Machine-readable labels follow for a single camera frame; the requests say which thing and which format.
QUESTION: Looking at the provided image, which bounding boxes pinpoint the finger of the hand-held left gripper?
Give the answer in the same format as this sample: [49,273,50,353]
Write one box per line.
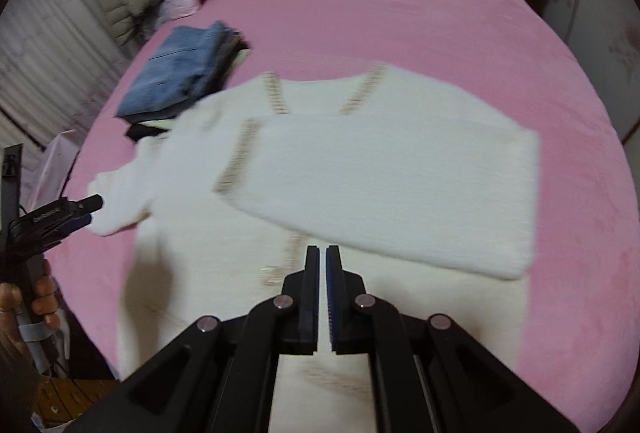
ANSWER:
[67,194,104,215]
[62,212,94,234]

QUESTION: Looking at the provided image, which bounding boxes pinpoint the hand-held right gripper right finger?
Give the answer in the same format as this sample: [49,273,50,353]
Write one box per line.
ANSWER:
[326,245,581,433]

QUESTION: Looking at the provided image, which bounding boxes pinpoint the person's left hand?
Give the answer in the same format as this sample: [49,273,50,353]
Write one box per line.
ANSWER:
[0,260,62,364]

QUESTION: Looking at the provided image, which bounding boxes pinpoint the translucent plastic bag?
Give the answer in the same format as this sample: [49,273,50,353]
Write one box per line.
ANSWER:
[22,130,78,219]

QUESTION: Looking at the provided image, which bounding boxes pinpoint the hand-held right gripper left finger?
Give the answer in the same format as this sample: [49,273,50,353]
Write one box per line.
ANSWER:
[65,245,321,433]

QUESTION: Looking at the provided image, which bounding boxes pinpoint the bed with pink sheet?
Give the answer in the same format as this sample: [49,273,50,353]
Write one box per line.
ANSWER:
[47,0,640,433]

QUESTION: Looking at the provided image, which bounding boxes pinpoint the white knitted sweater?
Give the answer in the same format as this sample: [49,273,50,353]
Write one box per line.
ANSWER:
[87,62,542,433]

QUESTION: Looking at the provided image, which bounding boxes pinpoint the white curtain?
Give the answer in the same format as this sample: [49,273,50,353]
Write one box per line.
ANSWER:
[0,0,132,174]

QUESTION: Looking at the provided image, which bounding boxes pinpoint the brown wooden furniture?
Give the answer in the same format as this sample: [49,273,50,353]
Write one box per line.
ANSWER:
[30,378,122,430]

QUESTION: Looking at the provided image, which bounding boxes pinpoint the folded dark clothes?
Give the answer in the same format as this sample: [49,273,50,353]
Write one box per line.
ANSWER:
[125,33,251,144]

